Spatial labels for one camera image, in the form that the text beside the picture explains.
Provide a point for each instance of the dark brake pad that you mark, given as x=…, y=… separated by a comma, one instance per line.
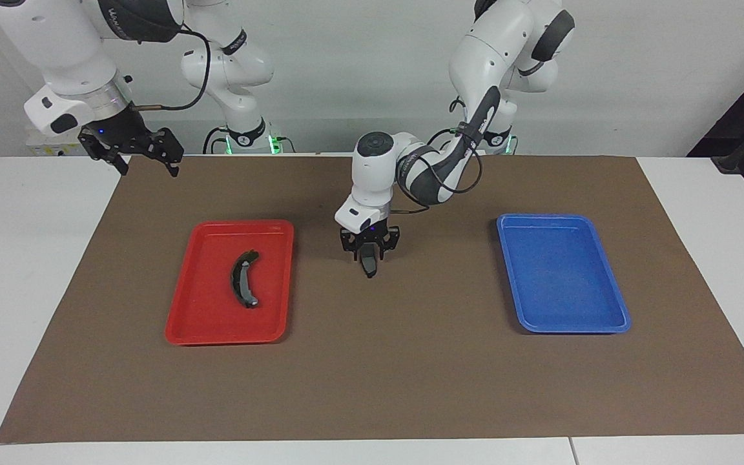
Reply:
x=369, y=266

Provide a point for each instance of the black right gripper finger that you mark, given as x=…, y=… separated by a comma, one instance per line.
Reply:
x=121, y=166
x=173, y=166

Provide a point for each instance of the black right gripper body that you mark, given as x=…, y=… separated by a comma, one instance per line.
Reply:
x=120, y=132

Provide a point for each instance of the blue plastic tray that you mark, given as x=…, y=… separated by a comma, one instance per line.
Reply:
x=562, y=278

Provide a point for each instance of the red plastic tray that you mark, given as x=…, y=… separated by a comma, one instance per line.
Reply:
x=207, y=310

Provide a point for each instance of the curved brake shoe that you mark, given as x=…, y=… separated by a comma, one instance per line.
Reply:
x=240, y=284

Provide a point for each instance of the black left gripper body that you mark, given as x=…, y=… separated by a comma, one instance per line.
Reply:
x=369, y=234

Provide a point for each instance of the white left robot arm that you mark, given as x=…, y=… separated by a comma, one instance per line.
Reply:
x=482, y=58

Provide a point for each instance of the brown table mat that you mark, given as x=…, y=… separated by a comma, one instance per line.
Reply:
x=385, y=374

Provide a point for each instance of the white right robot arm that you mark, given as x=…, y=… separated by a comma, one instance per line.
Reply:
x=62, y=45

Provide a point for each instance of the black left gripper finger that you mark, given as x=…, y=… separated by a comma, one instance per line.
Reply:
x=390, y=247
x=349, y=250

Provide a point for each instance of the white wall socket box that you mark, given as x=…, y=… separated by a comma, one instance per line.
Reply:
x=39, y=150

